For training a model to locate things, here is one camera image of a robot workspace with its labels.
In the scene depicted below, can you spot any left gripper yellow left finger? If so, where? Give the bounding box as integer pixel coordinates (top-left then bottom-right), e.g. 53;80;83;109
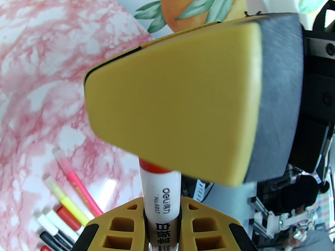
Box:
76;197;148;251

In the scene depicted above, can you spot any white barrel red ink marker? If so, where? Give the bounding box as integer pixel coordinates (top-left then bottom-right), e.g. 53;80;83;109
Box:
139;166;182;251

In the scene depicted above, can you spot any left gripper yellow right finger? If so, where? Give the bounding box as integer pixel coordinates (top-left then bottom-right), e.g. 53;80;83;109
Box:
178;196;255;251

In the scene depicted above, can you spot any person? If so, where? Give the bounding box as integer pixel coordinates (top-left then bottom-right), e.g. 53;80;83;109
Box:
275;175;331;220

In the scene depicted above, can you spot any pink highlighter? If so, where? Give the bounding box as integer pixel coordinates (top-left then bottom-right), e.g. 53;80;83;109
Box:
52;147;104;217

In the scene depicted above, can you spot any yellow highlighter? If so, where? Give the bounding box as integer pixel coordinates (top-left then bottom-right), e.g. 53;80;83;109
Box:
43;175;91;227

